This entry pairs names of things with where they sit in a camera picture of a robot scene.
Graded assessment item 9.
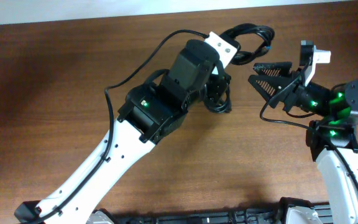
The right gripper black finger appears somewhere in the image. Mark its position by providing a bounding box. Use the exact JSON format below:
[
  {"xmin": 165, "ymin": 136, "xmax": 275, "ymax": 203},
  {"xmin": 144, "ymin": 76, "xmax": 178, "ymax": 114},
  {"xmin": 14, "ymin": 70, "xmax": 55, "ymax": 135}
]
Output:
[
  {"xmin": 248, "ymin": 75, "xmax": 293, "ymax": 105},
  {"xmin": 253, "ymin": 62, "xmax": 292, "ymax": 75}
]

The black USB cable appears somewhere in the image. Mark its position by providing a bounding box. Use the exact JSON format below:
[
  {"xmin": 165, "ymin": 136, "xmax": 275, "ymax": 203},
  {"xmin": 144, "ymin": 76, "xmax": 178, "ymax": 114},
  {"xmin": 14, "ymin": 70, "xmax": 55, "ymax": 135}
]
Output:
[
  {"xmin": 219, "ymin": 23, "xmax": 275, "ymax": 66},
  {"xmin": 203, "ymin": 82, "xmax": 232, "ymax": 114}
]

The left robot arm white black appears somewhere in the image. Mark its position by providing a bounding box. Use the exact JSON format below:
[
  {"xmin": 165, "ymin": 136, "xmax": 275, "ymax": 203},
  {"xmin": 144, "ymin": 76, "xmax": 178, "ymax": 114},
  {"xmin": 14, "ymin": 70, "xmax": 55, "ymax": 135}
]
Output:
[{"xmin": 14, "ymin": 34, "xmax": 238, "ymax": 223}]

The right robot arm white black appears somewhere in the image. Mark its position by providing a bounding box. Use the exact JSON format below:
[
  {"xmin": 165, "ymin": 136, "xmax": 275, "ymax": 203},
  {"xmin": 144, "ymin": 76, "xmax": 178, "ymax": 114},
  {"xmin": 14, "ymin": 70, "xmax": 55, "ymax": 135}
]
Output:
[{"xmin": 249, "ymin": 62, "xmax": 358, "ymax": 223}]

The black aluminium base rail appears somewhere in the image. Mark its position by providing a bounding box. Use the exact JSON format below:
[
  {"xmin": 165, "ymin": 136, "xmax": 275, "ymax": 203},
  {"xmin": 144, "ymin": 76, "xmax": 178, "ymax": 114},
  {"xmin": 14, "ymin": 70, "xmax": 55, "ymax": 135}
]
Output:
[{"xmin": 85, "ymin": 197, "xmax": 334, "ymax": 224}]

